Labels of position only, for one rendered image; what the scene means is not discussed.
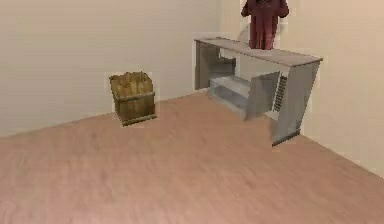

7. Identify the brown wooden slatted bin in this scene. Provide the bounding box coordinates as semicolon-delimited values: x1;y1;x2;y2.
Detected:
108;70;158;128

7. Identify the dark red hanging garment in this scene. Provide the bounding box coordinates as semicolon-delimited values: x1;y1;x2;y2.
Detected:
240;0;290;51

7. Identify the grey desk with shelf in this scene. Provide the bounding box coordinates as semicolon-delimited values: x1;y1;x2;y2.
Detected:
193;36;324;147

